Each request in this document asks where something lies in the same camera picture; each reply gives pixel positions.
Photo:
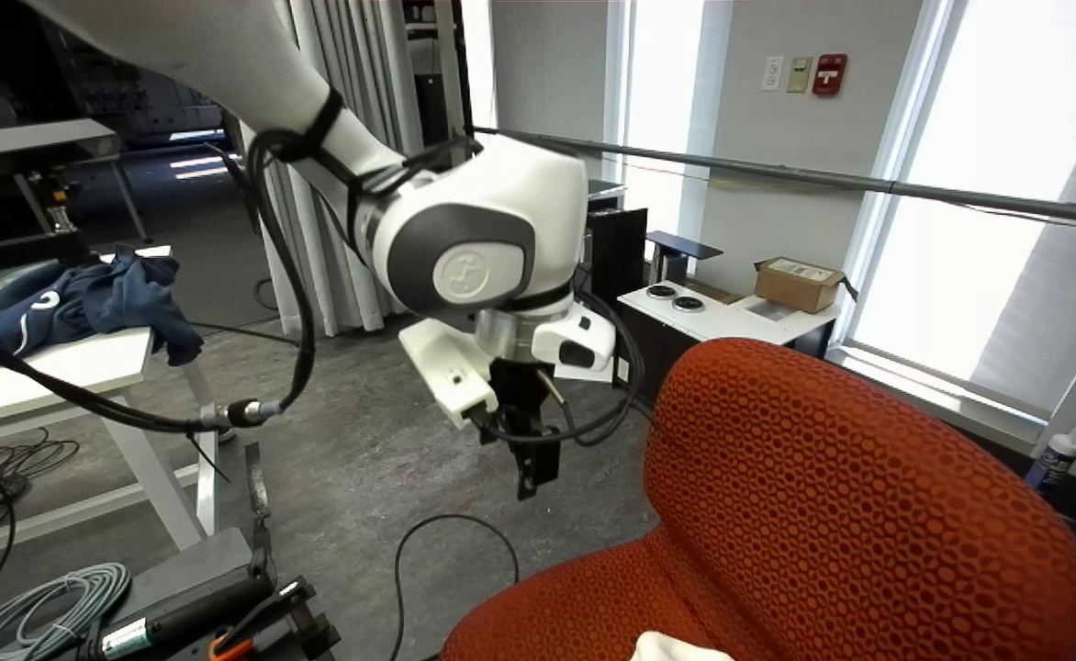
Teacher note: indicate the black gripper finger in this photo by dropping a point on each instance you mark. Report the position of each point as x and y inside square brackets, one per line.
[538, 470]

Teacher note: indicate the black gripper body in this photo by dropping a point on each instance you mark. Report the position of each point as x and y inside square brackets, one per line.
[518, 390]

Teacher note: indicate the white waffle towel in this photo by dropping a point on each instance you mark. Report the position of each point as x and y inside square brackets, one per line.
[679, 649]

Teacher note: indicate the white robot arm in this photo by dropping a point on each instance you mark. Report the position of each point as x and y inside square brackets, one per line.
[474, 232]

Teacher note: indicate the red fabric office chair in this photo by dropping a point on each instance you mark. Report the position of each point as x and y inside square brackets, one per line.
[831, 490]

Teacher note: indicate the black computer tower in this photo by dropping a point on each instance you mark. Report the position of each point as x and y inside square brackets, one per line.
[618, 250]

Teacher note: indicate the grey vertical curtains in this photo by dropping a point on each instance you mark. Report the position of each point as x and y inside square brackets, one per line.
[330, 288]

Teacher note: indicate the black desk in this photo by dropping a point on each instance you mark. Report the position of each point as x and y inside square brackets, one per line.
[686, 244]

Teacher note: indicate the open cardboard box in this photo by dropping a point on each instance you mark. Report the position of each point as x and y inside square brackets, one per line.
[795, 283]

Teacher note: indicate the narrow bright window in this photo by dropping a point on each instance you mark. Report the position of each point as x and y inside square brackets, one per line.
[659, 98]

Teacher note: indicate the metal shelf unit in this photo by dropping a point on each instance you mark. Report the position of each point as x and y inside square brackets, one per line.
[429, 74]

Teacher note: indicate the dark blue cloth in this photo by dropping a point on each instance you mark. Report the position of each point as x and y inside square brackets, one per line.
[81, 307]

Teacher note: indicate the red fire alarm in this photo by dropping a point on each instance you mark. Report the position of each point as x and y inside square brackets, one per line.
[831, 74]

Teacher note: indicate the white work table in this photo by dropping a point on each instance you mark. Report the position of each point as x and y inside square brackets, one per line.
[61, 369]

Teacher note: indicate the large bright window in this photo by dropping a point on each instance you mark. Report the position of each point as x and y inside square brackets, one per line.
[963, 279]

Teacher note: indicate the grey adjustable stand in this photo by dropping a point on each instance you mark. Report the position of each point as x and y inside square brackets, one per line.
[23, 140]

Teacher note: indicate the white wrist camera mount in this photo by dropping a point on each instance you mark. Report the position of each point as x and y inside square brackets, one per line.
[451, 369]

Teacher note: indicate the white light switch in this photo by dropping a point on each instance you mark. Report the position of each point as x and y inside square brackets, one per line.
[774, 72]

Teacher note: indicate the beige wall plate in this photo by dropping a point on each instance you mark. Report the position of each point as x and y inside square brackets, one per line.
[801, 74]

